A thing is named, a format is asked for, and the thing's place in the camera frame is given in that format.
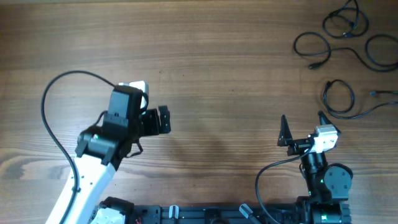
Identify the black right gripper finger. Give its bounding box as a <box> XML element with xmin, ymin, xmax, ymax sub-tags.
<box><xmin>277</xmin><ymin>114</ymin><xmax>293</xmax><ymax>146</ymax></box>
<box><xmin>318</xmin><ymin>111</ymin><xmax>341</xmax><ymax>134</ymax></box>

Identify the black USB cable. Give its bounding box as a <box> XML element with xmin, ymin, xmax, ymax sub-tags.
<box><xmin>322</xmin><ymin>78</ymin><xmax>398</xmax><ymax>120</ymax></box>
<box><xmin>322</xmin><ymin>0</ymin><xmax>370</xmax><ymax>40</ymax></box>
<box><xmin>293</xmin><ymin>30</ymin><xmax>398</xmax><ymax>73</ymax></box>

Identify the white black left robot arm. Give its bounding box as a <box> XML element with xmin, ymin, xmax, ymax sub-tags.
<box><xmin>47</xmin><ymin>81</ymin><xmax>171</xmax><ymax>223</ymax></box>

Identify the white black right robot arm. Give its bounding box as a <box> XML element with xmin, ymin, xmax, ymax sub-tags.
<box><xmin>277</xmin><ymin>111</ymin><xmax>353</xmax><ymax>224</ymax></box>

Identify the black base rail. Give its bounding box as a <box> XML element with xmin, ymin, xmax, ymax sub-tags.
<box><xmin>93</xmin><ymin>203</ymin><xmax>352</xmax><ymax>224</ymax></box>

